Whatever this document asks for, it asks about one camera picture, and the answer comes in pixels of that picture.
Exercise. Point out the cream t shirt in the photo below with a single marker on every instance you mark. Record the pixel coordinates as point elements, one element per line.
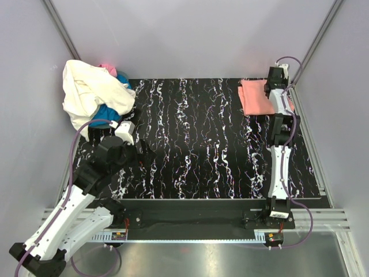
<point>87,87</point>

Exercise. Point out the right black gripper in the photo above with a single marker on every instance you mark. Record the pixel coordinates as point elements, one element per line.
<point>285,81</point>

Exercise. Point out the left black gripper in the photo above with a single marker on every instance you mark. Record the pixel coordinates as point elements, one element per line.
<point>144,159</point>

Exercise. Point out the blue t shirt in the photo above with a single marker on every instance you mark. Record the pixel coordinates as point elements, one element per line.
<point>105,115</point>

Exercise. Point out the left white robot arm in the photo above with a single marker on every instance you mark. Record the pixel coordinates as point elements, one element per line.
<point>54,244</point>

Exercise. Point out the right slotted cable duct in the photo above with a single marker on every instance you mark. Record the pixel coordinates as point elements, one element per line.
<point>270,235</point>

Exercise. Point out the slotted cable duct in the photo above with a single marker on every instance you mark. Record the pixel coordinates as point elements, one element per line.
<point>270,235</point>
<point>109,237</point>

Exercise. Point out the salmon pink t shirt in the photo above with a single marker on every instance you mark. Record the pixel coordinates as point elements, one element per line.
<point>255,102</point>

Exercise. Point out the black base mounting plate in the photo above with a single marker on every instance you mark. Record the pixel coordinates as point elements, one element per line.
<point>216,232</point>

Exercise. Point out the left slotted cable duct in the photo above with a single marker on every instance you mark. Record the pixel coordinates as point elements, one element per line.
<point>109,237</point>

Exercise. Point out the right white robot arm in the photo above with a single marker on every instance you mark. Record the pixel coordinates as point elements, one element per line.
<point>283,129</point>

